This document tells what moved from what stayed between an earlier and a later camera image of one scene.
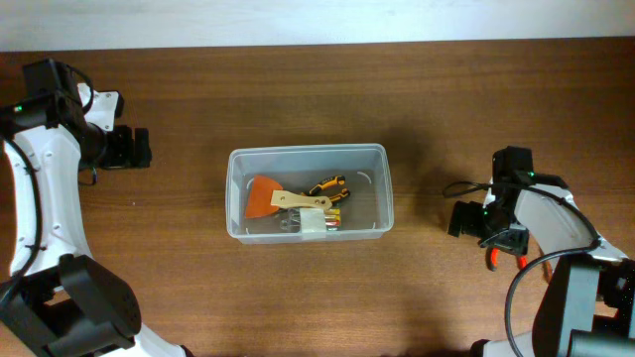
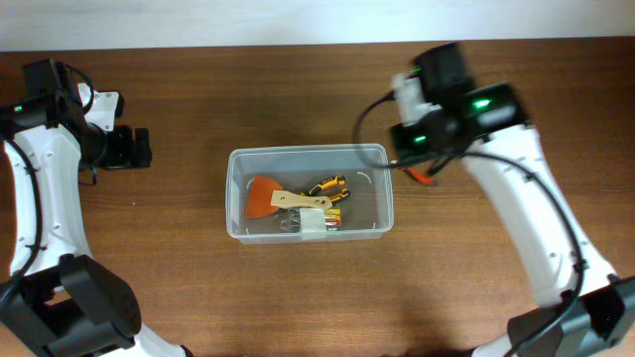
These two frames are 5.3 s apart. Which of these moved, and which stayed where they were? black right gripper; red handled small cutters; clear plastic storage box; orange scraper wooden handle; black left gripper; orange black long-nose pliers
Moved: red handled small cutters; black right gripper
Stayed: clear plastic storage box; orange black long-nose pliers; black left gripper; orange scraper wooden handle
